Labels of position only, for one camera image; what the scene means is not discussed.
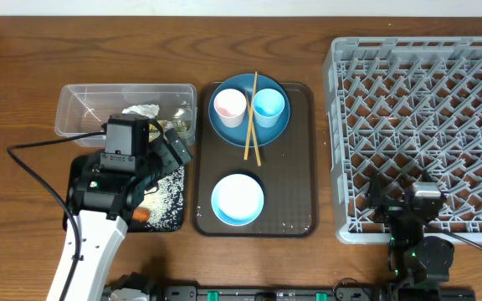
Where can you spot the white paper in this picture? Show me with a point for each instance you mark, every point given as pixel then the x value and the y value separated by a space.
pixel 149 111

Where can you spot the wooden chopstick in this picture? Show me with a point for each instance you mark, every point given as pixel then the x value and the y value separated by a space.
pixel 253 91
pixel 251 135

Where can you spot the light blue rice bowl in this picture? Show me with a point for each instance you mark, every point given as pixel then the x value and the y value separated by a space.
pixel 237 200

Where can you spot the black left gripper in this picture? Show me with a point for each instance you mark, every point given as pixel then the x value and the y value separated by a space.
pixel 181 147

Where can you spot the white rice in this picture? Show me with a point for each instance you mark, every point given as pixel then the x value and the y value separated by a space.
pixel 166 204

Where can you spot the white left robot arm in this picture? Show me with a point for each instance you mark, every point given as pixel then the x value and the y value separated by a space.
pixel 92 240

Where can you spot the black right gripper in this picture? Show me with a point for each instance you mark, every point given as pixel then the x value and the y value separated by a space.
pixel 390 208

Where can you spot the brown serving tray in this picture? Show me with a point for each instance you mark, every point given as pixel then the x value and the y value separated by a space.
pixel 287 173

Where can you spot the grey dishwasher rack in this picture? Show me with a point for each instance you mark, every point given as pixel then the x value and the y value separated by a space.
pixel 398 107

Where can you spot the orange carrot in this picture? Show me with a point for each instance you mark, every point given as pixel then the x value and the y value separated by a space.
pixel 141 214

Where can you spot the dark blue plate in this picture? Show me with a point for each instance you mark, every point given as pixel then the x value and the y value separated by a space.
pixel 237 135

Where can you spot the clear plastic bin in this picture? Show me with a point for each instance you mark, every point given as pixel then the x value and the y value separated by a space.
pixel 84 108

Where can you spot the pink cup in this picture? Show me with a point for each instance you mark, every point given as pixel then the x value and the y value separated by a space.
pixel 230 105

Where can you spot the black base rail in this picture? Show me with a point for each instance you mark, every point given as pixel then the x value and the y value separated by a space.
pixel 340 293

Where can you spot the light blue cup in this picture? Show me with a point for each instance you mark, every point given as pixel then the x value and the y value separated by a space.
pixel 268 106

